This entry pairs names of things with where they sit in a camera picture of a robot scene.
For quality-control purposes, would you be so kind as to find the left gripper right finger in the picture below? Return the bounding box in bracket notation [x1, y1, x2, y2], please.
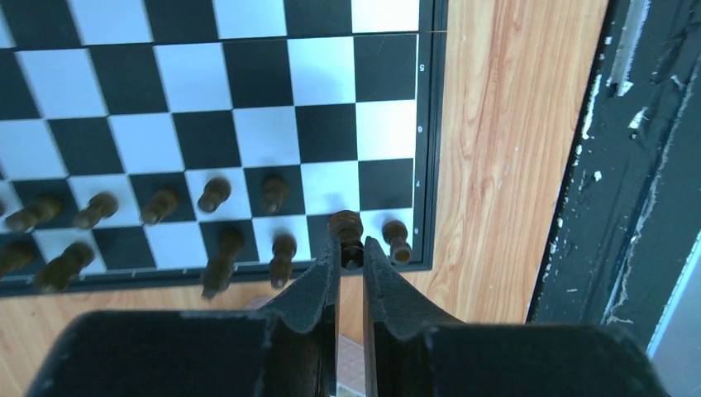
[363, 237, 666, 396]

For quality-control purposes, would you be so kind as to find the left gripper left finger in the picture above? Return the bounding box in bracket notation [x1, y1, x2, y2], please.
[27, 237, 341, 396]

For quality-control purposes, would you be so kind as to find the tall dark brown chess piece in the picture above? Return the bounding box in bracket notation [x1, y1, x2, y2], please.
[33, 242, 95, 293]

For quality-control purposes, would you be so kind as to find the folding chess board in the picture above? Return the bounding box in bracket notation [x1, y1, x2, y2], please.
[1, 1, 448, 296]

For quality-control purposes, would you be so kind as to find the pink tin box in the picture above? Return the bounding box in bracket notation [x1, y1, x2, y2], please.
[331, 299, 366, 396]

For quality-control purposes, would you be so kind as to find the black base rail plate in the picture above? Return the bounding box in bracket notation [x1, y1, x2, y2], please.
[527, 1, 700, 347]

